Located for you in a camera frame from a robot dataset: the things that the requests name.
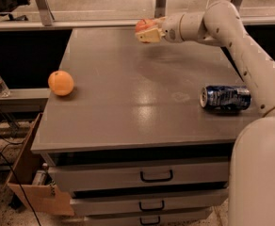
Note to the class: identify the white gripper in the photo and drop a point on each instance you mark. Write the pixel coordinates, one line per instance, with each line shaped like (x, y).
(170, 28)

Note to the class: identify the red apple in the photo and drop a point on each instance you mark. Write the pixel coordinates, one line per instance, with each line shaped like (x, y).
(144, 24)

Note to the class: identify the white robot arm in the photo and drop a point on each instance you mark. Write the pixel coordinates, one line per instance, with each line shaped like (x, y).
(252, 170)

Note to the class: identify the blue soda can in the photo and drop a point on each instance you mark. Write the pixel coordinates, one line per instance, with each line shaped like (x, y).
(225, 97)

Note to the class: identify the grey drawer cabinet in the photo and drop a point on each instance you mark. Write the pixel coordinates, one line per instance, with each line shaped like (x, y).
(138, 104)

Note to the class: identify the orange fruit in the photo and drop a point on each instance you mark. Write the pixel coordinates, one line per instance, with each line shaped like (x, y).
(61, 83)

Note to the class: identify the grey top drawer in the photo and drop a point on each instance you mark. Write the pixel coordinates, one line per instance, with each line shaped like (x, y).
(87, 178)

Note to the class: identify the grey drawer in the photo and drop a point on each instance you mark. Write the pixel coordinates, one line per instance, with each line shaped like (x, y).
(148, 203)
(87, 178)
(149, 218)

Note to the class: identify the grey middle drawer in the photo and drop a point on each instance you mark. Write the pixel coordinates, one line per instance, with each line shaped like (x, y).
(148, 203)

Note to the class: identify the grey bottom drawer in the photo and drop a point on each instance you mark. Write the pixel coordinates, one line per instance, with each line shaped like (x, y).
(149, 218)

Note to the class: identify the brown cardboard box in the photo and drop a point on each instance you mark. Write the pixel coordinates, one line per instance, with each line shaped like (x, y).
(46, 199)

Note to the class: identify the metal window frame rail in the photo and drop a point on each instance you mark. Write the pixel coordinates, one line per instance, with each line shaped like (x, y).
(60, 14)

